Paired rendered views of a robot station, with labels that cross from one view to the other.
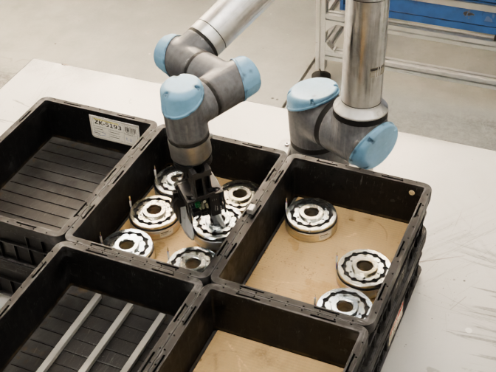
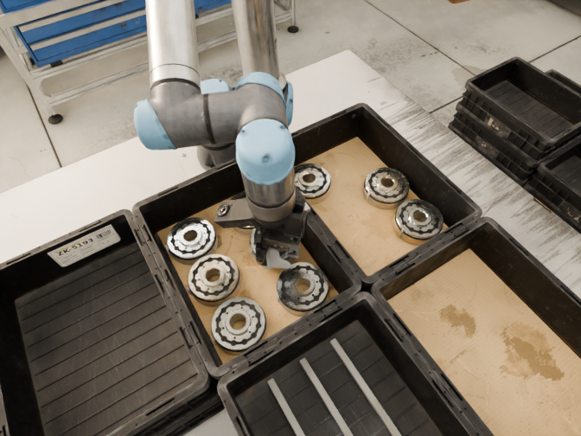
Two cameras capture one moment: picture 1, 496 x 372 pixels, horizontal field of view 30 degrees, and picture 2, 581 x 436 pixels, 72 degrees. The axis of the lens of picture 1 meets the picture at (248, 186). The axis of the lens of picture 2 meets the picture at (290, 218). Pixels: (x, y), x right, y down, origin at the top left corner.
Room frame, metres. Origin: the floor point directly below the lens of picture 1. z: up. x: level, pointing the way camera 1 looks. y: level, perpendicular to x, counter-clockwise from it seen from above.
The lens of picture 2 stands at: (1.10, 0.39, 1.58)
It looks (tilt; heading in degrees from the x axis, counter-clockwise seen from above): 56 degrees down; 305
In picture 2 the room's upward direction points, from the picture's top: 2 degrees counter-clockwise
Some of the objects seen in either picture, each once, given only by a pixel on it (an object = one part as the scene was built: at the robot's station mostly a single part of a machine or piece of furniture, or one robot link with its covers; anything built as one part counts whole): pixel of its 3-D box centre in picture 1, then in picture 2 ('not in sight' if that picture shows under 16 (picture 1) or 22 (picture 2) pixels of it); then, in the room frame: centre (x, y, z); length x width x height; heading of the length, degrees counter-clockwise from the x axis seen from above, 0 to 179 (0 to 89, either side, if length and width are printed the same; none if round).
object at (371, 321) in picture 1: (326, 235); (364, 182); (1.27, -0.14, 0.92); 0.40 x 0.30 x 0.02; 155
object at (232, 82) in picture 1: (221, 82); (250, 114); (1.41, 0.04, 1.17); 0.11 x 0.11 x 0.08; 40
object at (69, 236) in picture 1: (181, 197); (239, 246); (1.40, 0.13, 0.92); 0.40 x 0.30 x 0.02; 155
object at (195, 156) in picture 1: (191, 145); (271, 195); (1.33, 0.10, 1.09); 0.08 x 0.08 x 0.05
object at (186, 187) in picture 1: (197, 182); (278, 222); (1.33, 0.09, 1.01); 0.09 x 0.08 x 0.12; 20
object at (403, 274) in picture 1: (325, 255); (360, 195); (1.27, -0.14, 0.87); 0.40 x 0.30 x 0.11; 155
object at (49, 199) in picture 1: (56, 183); (97, 336); (1.52, 0.40, 0.87); 0.40 x 0.30 x 0.11; 155
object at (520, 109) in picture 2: not in sight; (507, 138); (1.02, -1.11, 0.37); 0.40 x 0.30 x 0.45; 156
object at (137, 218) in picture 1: (154, 212); (213, 276); (1.43, 0.19, 0.86); 0.10 x 0.10 x 0.01
